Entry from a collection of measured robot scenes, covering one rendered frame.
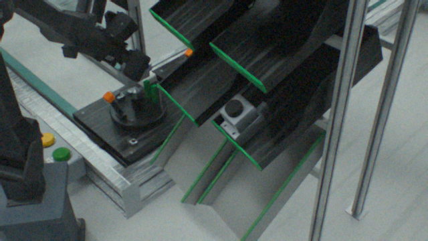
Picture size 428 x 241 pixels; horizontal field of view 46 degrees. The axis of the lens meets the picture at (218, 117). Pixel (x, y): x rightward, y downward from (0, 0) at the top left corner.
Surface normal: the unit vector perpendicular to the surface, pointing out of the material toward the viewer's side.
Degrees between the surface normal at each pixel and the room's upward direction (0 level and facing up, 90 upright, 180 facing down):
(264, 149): 25
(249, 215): 45
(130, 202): 90
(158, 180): 90
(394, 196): 0
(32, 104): 0
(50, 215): 0
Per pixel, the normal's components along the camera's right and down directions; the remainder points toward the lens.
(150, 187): 0.70, 0.46
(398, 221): -0.01, -0.76
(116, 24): -0.34, -0.46
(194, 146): -0.59, -0.26
